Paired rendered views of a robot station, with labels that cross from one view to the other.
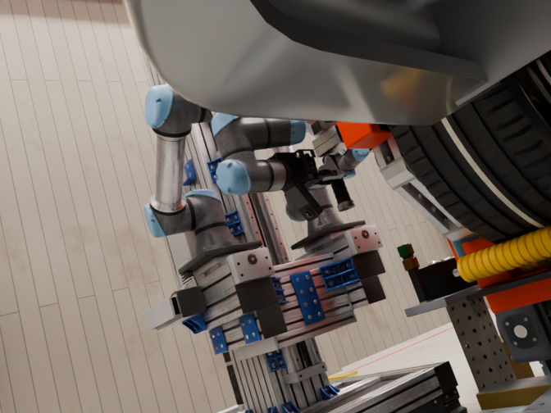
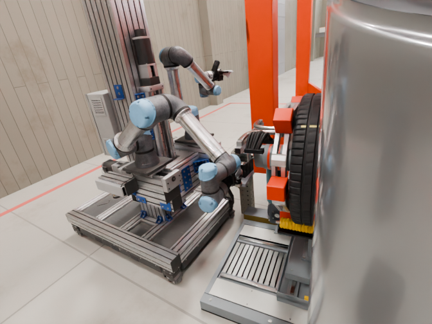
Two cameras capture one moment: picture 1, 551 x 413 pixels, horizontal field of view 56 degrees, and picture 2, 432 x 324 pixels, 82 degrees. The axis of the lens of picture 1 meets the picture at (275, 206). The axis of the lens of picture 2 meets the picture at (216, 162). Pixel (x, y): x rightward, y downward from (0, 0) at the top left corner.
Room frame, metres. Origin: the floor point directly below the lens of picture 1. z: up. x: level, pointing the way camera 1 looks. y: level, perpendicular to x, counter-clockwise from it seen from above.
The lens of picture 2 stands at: (0.24, 0.29, 1.42)
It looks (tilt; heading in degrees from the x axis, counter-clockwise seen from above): 25 degrees down; 341
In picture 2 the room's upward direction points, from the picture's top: 7 degrees counter-clockwise
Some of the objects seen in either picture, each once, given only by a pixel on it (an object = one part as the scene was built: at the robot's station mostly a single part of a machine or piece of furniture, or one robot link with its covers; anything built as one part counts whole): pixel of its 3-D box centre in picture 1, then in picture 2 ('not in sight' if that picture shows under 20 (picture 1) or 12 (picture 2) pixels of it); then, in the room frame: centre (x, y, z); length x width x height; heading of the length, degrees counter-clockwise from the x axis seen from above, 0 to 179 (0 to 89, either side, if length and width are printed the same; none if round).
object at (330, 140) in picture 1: (331, 141); (241, 155); (1.27, -0.19, 0.93); 0.09 x 0.05 x 0.05; 43
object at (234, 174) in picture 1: (243, 175); (211, 198); (1.09, 0.05, 0.85); 0.11 x 0.08 x 0.09; 133
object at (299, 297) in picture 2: not in sight; (315, 270); (1.09, -0.54, 0.13); 0.50 x 0.36 x 0.10; 133
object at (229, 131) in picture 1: (239, 135); (211, 176); (1.10, 0.03, 0.95); 0.11 x 0.08 x 0.11; 118
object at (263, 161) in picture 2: not in sight; (276, 157); (1.29, -0.41, 0.85); 0.21 x 0.14 x 0.14; 43
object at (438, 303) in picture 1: (457, 295); (243, 171); (1.95, -0.53, 0.44); 0.43 x 0.17 x 0.03; 133
